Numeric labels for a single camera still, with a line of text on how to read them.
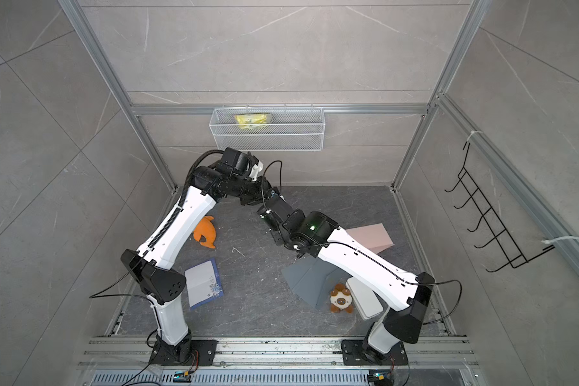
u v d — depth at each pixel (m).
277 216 0.48
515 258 0.58
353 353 0.73
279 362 0.73
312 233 0.44
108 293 0.42
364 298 0.80
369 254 0.43
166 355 0.68
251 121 0.84
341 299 0.81
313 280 0.89
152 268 0.45
